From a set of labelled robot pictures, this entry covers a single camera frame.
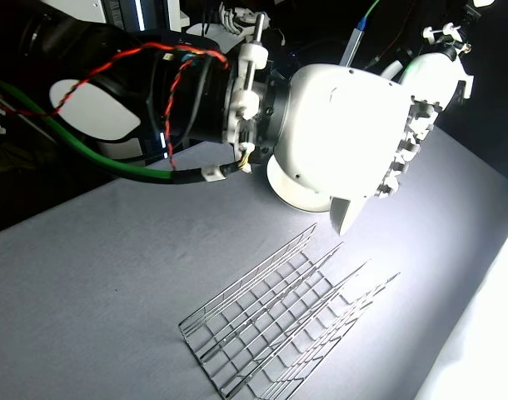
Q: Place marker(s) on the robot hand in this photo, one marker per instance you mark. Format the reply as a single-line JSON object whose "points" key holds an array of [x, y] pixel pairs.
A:
{"points": [[345, 133], [437, 75]]}

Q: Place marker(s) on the white round plate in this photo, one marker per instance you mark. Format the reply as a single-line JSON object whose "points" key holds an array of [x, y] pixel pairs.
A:
{"points": [[291, 183]]}

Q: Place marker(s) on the spare white robot hand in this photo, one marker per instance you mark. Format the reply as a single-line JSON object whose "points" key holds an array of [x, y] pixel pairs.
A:
{"points": [[237, 18]]}

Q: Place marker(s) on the white display stand base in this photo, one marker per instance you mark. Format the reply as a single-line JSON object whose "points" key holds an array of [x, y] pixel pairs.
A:
{"points": [[204, 31]]}

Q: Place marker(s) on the white backdrop sheet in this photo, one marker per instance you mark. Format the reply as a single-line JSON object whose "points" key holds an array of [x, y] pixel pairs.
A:
{"points": [[487, 333]]}

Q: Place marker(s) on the grey table cloth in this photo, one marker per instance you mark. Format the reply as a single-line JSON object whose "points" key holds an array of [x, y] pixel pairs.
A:
{"points": [[91, 291]]}

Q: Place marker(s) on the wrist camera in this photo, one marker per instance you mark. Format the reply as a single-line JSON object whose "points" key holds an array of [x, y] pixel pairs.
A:
{"points": [[466, 85]]}

